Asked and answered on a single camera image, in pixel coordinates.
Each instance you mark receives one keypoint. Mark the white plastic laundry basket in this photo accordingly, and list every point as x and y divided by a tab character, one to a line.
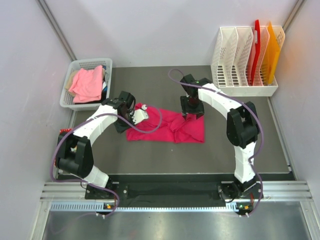
90	63

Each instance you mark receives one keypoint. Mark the light pink t shirt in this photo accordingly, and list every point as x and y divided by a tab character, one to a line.
87	85

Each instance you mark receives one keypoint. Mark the red plastic folder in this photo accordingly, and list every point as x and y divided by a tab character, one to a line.
252	67

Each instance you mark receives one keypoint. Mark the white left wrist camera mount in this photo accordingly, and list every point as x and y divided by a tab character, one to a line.
140	115

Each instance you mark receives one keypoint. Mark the aluminium frame rail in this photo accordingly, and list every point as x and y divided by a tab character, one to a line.
277	191

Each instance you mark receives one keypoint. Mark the red and green book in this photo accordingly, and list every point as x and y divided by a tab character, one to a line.
65	130

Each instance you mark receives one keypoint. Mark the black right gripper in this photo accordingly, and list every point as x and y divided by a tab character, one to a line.
199	111

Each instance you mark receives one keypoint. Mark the white file organiser rack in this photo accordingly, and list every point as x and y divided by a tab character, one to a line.
230	64

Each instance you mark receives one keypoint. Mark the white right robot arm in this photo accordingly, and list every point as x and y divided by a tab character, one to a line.
242	127

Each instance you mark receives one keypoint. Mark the orange plastic folder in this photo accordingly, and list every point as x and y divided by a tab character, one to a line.
272	53

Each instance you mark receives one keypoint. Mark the magenta t shirt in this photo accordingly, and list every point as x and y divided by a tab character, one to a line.
168	126

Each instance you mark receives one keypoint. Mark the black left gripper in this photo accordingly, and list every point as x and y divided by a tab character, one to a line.
120	129

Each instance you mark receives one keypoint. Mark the grey slotted cable duct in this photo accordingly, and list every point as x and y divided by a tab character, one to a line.
61	206

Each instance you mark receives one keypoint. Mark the beige cloth in basket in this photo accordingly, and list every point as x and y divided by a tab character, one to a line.
70	82

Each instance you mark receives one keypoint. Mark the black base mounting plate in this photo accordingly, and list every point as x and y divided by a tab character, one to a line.
173	190

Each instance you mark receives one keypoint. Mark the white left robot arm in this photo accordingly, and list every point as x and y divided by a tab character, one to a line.
75	155

